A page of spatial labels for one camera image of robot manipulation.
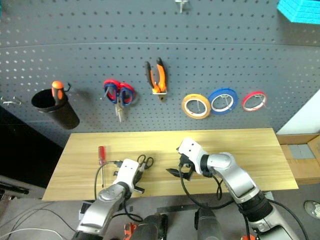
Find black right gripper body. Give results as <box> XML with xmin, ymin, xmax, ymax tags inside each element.
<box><xmin>177</xmin><ymin>154</ymin><xmax>195</xmax><ymax>176</ymax></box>

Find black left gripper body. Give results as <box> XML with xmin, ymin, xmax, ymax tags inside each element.
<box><xmin>133</xmin><ymin>172</ymin><xmax>145</xmax><ymax>194</ymax></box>

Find yellow tape roll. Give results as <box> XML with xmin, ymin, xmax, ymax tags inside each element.
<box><xmin>181</xmin><ymin>93</ymin><xmax>212</xmax><ymax>120</ymax></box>

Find blue tape roll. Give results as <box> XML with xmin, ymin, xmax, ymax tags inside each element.
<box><xmin>207</xmin><ymin>87</ymin><xmax>239</xmax><ymax>116</ymax></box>

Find red tape roll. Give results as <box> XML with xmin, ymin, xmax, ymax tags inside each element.
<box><xmin>241</xmin><ymin>90</ymin><xmax>268</xmax><ymax>113</ymax></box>

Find grey perforated pegboard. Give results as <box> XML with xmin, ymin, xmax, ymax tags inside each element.
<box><xmin>0</xmin><ymin>0</ymin><xmax>320</xmax><ymax>148</ymax></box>

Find black scissors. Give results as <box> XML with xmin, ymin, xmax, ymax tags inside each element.
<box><xmin>136</xmin><ymin>154</ymin><xmax>155</xmax><ymax>174</ymax></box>

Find grey metal bar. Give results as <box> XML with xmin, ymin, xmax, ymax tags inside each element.
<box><xmin>156</xmin><ymin>203</ymin><xmax>208</xmax><ymax>213</ymax></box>

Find dark rounded robot part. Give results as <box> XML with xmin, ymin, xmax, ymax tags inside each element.
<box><xmin>134</xmin><ymin>213</ymin><xmax>168</xmax><ymax>240</ymax></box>
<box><xmin>194</xmin><ymin>207</ymin><xmax>223</xmax><ymax>240</ymax></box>

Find red and blue scissors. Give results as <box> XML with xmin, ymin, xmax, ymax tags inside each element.
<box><xmin>102</xmin><ymin>79</ymin><xmax>138</xmax><ymax>123</ymax></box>

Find orange and black pliers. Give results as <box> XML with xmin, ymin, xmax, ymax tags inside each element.
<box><xmin>144</xmin><ymin>57</ymin><xmax>168</xmax><ymax>103</ymax></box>

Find black cup holder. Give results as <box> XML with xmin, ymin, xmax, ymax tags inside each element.
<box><xmin>31</xmin><ymin>88</ymin><xmax>81</xmax><ymax>130</ymax></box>

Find orange and black screwdriver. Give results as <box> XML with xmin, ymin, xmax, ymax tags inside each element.
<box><xmin>51</xmin><ymin>80</ymin><xmax>65</xmax><ymax>107</ymax></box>

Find grey foam pad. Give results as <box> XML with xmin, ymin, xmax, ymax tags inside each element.
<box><xmin>288</xmin><ymin>144</ymin><xmax>316</xmax><ymax>160</ymax></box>

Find cardboard box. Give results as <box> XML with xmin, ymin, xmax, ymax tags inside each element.
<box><xmin>276</xmin><ymin>133</ymin><xmax>320</xmax><ymax>186</ymax></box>

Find black cabinet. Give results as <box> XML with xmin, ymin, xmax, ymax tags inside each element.
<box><xmin>0</xmin><ymin>104</ymin><xmax>65</xmax><ymax>188</ymax></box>

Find black equipment bar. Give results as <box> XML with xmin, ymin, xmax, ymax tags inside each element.
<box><xmin>0</xmin><ymin>181</ymin><xmax>30</xmax><ymax>201</ymax></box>

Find round grey metal foot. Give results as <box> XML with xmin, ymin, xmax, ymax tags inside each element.
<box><xmin>303</xmin><ymin>199</ymin><xmax>320</xmax><ymax>221</ymax></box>

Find metal peg hook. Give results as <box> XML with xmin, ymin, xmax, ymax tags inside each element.
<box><xmin>174</xmin><ymin>0</ymin><xmax>191</xmax><ymax>13</ymax></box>
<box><xmin>0</xmin><ymin>96</ymin><xmax>23</xmax><ymax>107</ymax></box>

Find cyan foam block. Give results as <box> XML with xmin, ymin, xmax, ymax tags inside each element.
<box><xmin>276</xmin><ymin>0</ymin><xmax>320</xmax><ymax>25</ymax></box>

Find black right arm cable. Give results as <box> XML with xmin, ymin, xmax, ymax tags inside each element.
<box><xmin>179</xmin><ymin>162</ymin><xmax>241</xmax><ymax>210</ymax></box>

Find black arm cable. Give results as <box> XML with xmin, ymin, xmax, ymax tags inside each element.
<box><xmin>93</xmin><ymin>160</ymin><xmax>124</xmax><ymax>201</ymax></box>
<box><xmin>179</xmin><ymin>162</ymin><xmax>241</xmax><ymax>210</ymax></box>

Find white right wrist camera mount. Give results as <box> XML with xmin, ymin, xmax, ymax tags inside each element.
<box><xmin>177</xmin><ymin>137</ymin><xmax>210</xmax><ymax>176</ymax></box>

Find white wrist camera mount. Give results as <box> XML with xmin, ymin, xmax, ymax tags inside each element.
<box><xmin>177</xmin><ymin>137</ymin><xmax>210</xmax><ymax>176</ymax></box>
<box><xmin>111</xmin><ymin>158</ymin><xmax>140</xmax><ymax>187</ymax></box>

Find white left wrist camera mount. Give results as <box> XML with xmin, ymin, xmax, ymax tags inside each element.
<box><xmin>111</xmin><ymin>158</ymin><xmax>140</xmax><ymax>187</ymax></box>

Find thin black cable loop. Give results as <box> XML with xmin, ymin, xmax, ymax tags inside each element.
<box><xmin>113</xmin><ymin>197</ymin><xmax>144</xmax><ymax>223</ymax></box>

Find red handled screwdriver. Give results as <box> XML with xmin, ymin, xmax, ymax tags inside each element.
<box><xmin>97</xmin><ymin>146</ymin><xmax>107</xmax><ymax>188</ymax></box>

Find orange bracket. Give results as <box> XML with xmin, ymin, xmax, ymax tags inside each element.
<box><xmin>123</xmin><ymin>223</ymin><xmax>138</xmax><ymax>240</ymax></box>

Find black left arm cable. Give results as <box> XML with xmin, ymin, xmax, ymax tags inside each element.
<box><xmin>93</xmin><ymin>160</ymin><xmax>124</xmax><ymax>201</ymax></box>

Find grey floor cable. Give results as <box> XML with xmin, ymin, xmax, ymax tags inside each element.
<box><xmin>0</xmin><ymin>199</ymin><xmax>83</xmax><ymax>240</ymax></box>

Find white floor cable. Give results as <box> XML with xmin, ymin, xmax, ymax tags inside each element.
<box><xmin>0</xmin><ymin>226</ymin><xmax>63</xmax><ymax>240</ymax></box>

